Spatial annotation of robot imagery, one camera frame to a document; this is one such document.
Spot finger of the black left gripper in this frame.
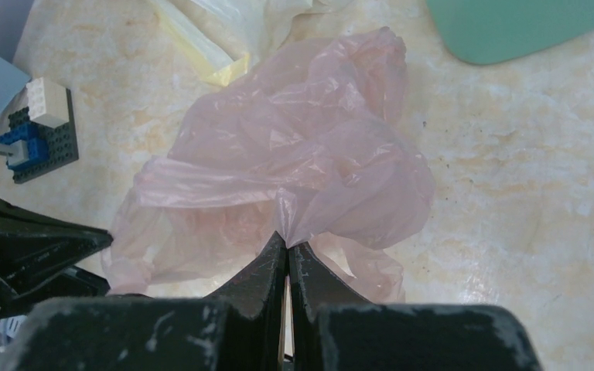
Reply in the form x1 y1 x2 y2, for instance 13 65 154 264
0 199 113 320

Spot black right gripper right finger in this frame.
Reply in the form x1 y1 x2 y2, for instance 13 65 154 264
288 243 542 370

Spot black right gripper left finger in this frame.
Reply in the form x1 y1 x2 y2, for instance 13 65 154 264
1 234 287 370

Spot pink translucent trash bag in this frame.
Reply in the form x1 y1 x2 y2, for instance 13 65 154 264
102 27 435 302

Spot green plastic trash bin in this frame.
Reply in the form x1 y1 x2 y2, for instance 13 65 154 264
425 0 594 66

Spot blue block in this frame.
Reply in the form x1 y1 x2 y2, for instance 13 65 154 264
0 122 50 172

